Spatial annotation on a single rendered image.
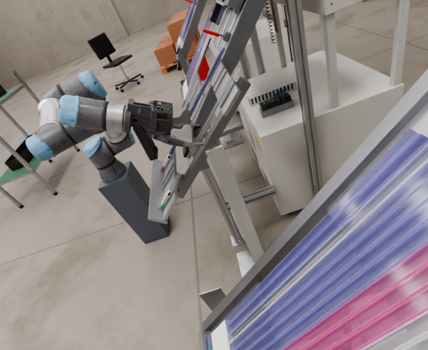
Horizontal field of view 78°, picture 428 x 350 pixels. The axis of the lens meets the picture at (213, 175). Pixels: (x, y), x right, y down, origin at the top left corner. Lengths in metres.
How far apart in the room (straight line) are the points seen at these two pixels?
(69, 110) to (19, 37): 13.76
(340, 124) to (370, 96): 0.16
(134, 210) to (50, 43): 12.67
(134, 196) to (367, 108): 1.28
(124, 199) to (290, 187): 0.95
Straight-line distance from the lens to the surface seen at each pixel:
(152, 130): 0.71
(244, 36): 1.05
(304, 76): 1.13
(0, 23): 14.63
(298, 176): 1.43
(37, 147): 0.84
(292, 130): 1.25
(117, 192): 1.60
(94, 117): 0.71
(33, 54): 14.44
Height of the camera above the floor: 1.28
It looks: 37 degrees down
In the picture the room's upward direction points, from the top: 24 degrees counter-clockwise
